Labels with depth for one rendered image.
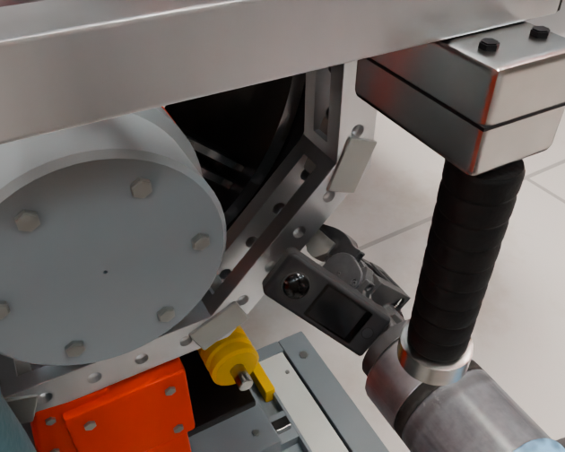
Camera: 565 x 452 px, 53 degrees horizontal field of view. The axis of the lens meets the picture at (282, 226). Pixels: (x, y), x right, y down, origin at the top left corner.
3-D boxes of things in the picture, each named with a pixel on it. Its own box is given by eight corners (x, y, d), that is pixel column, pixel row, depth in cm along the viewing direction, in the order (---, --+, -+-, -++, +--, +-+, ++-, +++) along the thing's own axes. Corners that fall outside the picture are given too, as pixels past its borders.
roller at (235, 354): (179, 240, 84) (175, 210, 80) (270, 390, 64) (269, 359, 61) (142, 253, 82) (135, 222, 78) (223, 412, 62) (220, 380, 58)
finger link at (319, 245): (305, 234, 67) (348, 283, 61) (273, 218, 63) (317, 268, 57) (322, 214, 67) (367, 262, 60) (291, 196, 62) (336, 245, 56)
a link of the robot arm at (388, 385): (374, 430, 45) (456, 344, 43) (341, 385, 48) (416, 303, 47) (424, 438, 51) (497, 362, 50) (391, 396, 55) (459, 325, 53)
